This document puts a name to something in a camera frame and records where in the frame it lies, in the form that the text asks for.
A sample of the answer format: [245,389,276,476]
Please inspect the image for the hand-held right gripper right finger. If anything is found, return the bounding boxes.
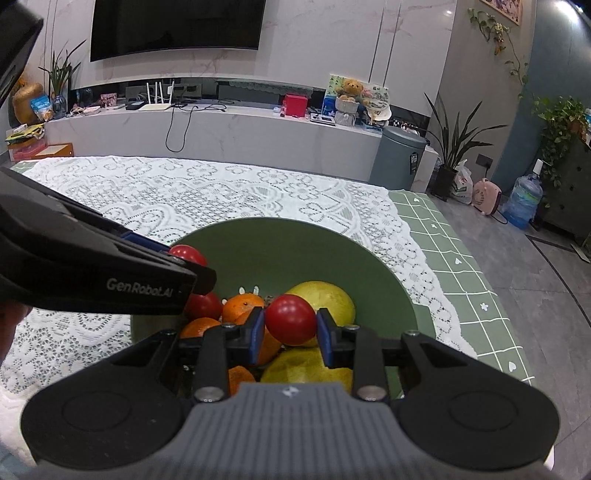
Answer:
[316,308,467,401]

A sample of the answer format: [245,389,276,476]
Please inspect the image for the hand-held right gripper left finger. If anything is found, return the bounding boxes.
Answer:
[113,307,267,403]

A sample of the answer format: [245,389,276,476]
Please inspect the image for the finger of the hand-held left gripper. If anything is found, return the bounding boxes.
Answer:
[0,196,218,297]
[0,166,172,254]

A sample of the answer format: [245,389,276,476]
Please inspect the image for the red tomato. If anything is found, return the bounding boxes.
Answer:
[168,244,209,268]
[264,294,319,346]
[184,291,224,322]

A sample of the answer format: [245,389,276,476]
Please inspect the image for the green bowl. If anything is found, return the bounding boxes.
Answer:
[129,217,437,403]

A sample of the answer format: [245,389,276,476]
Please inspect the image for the yellow pomelo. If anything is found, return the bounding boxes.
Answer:
[283,280,356,347]
[260,346,355,385]

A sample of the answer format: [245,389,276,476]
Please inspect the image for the pink storage box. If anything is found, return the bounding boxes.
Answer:
[6,137,48,161]

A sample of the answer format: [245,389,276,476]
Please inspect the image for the blue snack bag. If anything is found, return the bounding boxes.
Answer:
[30,93,54,123]

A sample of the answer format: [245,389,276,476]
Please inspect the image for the golden vase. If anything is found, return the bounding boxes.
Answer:
[11,82,45,126]

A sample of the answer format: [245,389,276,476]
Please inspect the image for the green leafy plant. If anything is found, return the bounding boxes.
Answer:
[38,39,88,117]

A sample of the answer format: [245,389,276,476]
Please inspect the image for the white router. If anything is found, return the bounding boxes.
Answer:
[137,79,177,113]

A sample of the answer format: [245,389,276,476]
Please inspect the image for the white lace tablecloth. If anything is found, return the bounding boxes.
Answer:
[0,155,479,462]

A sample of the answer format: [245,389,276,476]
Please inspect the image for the white marble television cabinet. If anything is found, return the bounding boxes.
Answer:
[43,76,439,193]

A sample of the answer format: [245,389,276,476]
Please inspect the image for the grey trash bin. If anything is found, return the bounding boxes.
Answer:
[368,125,428,190]

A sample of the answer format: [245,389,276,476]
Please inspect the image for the white plastic bag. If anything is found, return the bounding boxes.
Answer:
[450,159,474,205]

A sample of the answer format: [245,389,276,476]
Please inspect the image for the black television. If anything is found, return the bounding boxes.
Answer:
[89,0,260,64]

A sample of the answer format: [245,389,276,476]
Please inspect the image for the pink heater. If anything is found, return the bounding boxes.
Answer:
[471,177,505,216]

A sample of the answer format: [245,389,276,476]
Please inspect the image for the red box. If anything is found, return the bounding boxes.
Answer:
[282,93,310,119]

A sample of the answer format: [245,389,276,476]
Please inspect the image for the potted long-leaf plant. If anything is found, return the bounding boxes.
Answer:
[422,89,509,202]

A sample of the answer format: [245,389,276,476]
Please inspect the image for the blue water bottle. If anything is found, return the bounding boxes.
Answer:
[501,159,545,230]

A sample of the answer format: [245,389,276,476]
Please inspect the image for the green printed card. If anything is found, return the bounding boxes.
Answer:
[322,73,393,126]

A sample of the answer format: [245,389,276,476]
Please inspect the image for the brown teddy bear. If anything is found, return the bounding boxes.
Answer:
[334,78,364,103]

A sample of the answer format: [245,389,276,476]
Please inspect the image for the dark green cabinet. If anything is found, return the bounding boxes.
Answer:
[539,137,591,241]

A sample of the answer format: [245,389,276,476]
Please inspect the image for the bushy green potted plant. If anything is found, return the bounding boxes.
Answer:
[530,94,590,191]

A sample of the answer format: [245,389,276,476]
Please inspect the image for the hanging ivy plant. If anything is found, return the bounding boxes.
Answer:
[467,6,530,100]

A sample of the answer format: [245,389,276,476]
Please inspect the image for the black cable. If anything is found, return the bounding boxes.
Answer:
[165,102,227,153]

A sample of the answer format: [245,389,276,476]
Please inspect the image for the framed wall picture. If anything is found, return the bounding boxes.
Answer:
[479,0,523,25]

